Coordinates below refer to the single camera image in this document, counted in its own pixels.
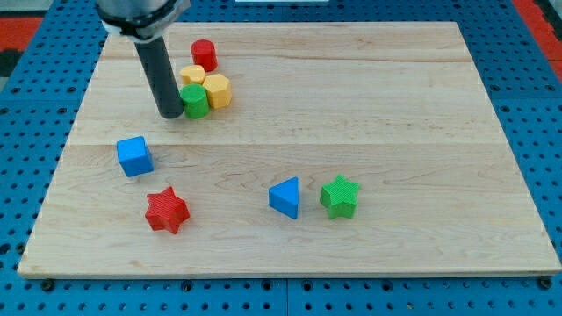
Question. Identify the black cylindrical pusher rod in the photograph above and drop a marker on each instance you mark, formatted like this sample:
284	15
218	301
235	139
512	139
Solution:
156	64

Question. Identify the yellow heart block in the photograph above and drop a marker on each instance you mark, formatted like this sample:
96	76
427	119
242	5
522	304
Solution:
192	74

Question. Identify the yellow hexagon block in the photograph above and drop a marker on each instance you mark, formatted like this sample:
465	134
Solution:
219	90

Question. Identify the red cylinder block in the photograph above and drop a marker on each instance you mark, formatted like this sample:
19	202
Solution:
203	53

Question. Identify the green cylinder block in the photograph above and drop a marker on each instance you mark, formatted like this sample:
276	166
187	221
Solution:
195	101

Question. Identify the blue cube block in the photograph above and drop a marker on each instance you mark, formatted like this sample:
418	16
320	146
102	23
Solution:
134	156

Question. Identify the red star block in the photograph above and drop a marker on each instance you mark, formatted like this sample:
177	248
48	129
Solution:
166	211

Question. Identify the wooden board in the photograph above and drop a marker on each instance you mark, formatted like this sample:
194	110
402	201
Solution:
397	107

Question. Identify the blue triangle block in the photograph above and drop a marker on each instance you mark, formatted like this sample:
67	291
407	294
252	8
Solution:
284	197

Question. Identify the green star block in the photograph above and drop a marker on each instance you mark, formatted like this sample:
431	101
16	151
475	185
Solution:
339	197

